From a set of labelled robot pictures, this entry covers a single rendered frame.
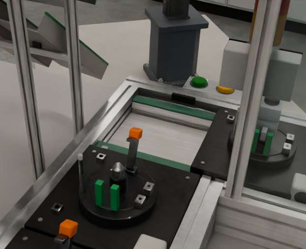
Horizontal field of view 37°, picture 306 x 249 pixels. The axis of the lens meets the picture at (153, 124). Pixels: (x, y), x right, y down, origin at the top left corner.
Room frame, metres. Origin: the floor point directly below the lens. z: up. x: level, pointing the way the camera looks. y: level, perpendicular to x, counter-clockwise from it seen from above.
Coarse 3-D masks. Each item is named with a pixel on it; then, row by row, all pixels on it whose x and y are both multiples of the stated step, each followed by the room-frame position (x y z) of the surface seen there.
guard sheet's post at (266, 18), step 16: (272, 0) 0.62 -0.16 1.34; (256, 16) 0.62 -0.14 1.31; (272, 16) 0.61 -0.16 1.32; (256, 32) 0.62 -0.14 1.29; (272, 32) 0.61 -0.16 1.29; (256, 48) 0.62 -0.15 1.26; (256, 64) 0.63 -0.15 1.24; (256, 80) 0.62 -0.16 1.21; (256, 96) 0.61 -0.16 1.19; (240, 112) 0.62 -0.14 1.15; (256, 112) 0.61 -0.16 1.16; (240, 128) 0.62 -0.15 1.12; (240, 144) 0.63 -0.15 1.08; (240, 160) 0.63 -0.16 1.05; (240, 176) 0.61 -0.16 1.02; (240, 192) 0.61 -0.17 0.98
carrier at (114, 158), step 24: (72, 168) 0.67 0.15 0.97; (96, 168) 0.67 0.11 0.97; (120, 168) 0.59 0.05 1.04; (144, 168) 0.68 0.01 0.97; (168, 168) 0.68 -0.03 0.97; (72, 192) 0.60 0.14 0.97; (96, 192) 0.55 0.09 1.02; (120, 192) 0.58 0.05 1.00; (144, 192) 0.58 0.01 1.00; (168, 192) 0.62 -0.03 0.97; (192, 192) 0.62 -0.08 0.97; (48, 216) 0.54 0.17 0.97; (72, 216) 0.54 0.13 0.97; (96, 216) 0.53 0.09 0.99; (120, 216) 0.53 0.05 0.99; (144, 216) 0.55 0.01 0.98; (168, 216) 0.56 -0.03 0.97; (96, 240) 0.50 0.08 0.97; (120, 240) 0.50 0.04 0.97; (144, 240) 0.48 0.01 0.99; (168, 240) 0.50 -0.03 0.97
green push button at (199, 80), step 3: (192, 78) 1.04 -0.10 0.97; (195, 78) 1.04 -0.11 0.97; (198, 78) 1.04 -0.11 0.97; (201, 78) 1.04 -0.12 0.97; (204, 78) 1.04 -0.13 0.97; (192, 81) 1.03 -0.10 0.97; (195, 81) 1.03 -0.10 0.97; (198, 81) 1.03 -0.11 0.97; (201, 81) 1.03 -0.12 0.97; (204, 81) 1.03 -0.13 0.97; (192, 84) 1.02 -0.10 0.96; (195, 84) 1.02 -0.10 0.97; (198, 84) 1.01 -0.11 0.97; (201, 84) 1.01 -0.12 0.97; (204, 84) 1.02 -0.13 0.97
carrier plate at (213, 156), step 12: (228, 108) 0.91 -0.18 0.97; (216, 120) 0.86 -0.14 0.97; (216, 132) 0.81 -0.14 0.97; (228, 132) 0.81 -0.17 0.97; (204, 144) 0.76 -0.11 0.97; (216, 144) 0.77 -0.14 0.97; (204, 156) 0.73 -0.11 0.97; (216, 156) 0.73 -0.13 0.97; (228, 156) 0.73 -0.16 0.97; (192, 168) 0.69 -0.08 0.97; (204, 168) 0.69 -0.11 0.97; (216, 168) 0.69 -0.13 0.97; (228, 168) 0.69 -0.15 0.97
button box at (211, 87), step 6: (186, 84) 1.03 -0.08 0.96; (210, 84) 1.03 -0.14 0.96; (216, 84) 1.03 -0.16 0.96; (198, 90) 1.00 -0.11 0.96; (204, 90) 1.00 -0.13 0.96; (210, 90) 1.00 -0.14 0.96; (216, 90) 1.00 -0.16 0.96; (234, 90) 1.01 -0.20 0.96; (240, 90) 1.01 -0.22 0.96; (228, 96) 0.98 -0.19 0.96; (234, 96) 0.98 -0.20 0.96; (240, 96) 0.98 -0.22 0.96
